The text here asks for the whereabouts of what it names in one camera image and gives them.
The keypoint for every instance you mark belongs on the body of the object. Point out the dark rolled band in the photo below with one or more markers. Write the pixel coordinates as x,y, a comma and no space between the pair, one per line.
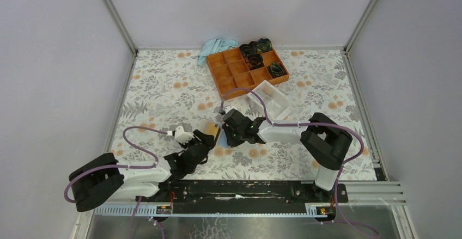
276,70
254,61
247,49

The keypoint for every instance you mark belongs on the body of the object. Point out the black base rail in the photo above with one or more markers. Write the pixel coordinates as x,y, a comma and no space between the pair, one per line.
231,197

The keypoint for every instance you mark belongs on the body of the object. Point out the white card box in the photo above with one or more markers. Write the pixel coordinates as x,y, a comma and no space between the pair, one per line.
277,105

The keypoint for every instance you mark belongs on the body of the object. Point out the dark rolled band top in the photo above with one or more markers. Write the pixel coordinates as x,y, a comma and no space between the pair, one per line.
247,49

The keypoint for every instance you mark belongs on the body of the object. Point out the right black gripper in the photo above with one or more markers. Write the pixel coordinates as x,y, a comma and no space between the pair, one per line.
232,142

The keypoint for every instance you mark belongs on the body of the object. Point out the light blue cloth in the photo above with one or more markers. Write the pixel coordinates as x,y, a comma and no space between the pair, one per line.
214,46

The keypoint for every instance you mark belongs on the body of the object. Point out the dark rolled band middle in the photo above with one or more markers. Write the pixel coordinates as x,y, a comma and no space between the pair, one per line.
254,61

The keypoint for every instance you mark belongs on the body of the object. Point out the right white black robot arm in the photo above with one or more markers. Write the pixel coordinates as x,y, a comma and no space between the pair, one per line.
327,142

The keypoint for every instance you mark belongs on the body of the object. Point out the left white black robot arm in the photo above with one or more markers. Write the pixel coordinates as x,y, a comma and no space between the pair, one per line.
106,178

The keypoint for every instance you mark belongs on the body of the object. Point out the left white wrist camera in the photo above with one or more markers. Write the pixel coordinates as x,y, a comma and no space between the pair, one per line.
181,136

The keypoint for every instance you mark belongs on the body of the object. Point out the orange compartment tray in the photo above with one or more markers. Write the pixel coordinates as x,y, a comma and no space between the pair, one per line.
230,72

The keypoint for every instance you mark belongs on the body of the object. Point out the dark rolled band right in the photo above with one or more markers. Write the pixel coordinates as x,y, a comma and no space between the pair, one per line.
276,70

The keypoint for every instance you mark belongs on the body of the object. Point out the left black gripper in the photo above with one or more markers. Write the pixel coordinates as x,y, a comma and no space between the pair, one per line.
208,140

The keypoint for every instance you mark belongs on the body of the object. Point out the dark rolled band corner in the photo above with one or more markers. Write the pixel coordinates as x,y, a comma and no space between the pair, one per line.
264,45

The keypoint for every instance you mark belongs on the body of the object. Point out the beige card holder wallet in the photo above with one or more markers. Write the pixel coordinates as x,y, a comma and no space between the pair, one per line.
222,140

